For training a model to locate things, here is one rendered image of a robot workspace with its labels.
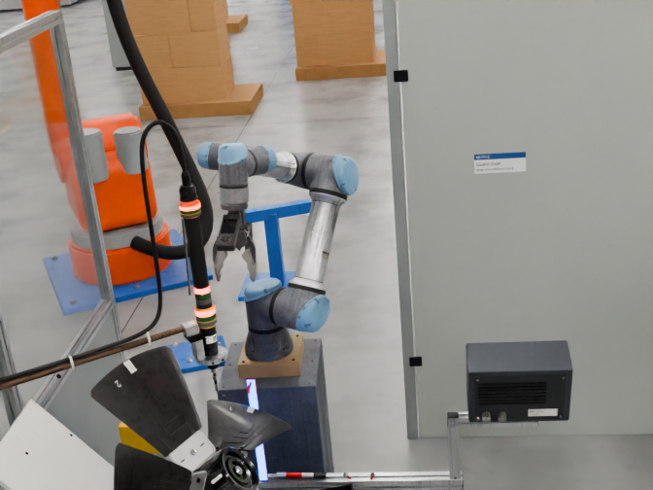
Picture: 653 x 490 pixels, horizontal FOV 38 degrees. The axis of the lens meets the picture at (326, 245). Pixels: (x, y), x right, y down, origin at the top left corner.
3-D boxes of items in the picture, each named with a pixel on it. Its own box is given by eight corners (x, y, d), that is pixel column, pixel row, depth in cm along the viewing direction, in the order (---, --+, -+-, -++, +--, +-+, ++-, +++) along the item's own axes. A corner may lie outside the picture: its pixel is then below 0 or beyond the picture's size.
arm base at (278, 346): (247, 340, 301) (243, 312, 297) (293, 336, 301) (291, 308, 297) (244, 364, 287) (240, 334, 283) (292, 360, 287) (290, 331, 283)
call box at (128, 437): (123, 459, 260) (117, 426, 256) (133, 437, 269) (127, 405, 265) (180, 458, 258) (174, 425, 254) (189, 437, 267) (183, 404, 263)
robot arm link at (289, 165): (294, 151, 299) (196, 132, 257) (324, 154, 294) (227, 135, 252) (290, 187, 300) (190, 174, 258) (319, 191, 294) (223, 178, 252)
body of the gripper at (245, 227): (254, 243, 253) (252, 199, 250) (247, 251, 245) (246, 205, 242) (225, 243, 254) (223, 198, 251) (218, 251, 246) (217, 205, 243)
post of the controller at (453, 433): (449, 479, 257) (447, 418, 250) (449, 472, 260) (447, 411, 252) (461, 479, 257) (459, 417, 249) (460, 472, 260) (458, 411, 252)
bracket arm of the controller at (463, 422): (447, 428, 251) (447, 418, 250) (447, 421, 254) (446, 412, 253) (537, 426, 248) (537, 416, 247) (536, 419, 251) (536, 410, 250)
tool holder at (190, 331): (194, 371, 203) (189, 332, 200) (183, 359, 209) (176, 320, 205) (232, 359, 207) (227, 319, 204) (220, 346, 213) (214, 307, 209)
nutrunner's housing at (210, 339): (209, 373, 207) (179, 176, 190) (201, 367, 210) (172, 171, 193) (224, 367, 209) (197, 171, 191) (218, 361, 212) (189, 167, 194)
